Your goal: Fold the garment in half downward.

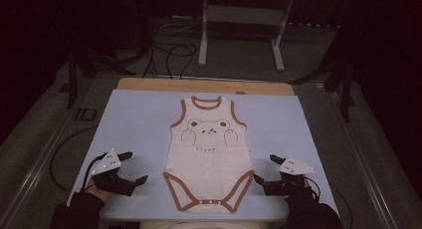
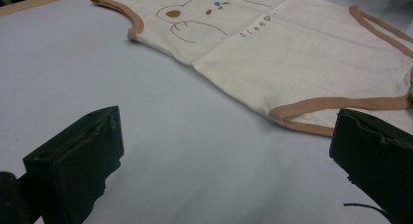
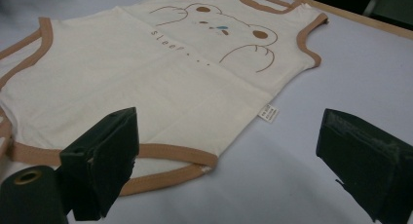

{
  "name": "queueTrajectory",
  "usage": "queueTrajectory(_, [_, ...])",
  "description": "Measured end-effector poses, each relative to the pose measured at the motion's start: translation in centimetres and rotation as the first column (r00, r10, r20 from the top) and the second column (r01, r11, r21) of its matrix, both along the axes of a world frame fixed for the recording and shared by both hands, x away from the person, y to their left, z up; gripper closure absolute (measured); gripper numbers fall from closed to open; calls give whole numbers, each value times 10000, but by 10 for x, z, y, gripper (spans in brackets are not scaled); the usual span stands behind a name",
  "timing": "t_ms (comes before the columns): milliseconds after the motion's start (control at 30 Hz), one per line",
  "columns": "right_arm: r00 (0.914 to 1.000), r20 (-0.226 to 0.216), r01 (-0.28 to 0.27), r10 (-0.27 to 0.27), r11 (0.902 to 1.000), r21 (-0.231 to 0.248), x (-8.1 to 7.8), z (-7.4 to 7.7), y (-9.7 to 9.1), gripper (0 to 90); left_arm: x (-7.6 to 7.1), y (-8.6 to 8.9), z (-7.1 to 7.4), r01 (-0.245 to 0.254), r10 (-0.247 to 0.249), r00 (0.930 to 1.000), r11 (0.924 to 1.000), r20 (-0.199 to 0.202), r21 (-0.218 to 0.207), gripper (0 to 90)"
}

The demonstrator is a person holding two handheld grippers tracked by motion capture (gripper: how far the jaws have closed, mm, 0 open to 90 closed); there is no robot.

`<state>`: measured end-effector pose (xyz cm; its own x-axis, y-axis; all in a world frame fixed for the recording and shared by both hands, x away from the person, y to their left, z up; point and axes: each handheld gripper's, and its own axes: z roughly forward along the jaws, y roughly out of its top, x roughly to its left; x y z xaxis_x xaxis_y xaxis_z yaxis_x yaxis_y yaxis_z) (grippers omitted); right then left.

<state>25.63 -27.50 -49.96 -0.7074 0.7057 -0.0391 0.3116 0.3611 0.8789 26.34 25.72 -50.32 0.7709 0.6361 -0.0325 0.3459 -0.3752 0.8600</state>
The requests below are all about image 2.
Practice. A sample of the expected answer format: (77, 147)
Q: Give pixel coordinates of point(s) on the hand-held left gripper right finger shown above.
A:
(376, 152)

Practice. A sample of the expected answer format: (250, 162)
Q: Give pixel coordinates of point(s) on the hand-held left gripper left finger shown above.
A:
(74, 159)

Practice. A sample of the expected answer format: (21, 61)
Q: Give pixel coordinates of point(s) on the cream baby bodysuit brown trim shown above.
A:
(292, 55)

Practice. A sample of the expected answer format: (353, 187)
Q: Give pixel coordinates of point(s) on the light blue mat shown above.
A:
(162, 126)

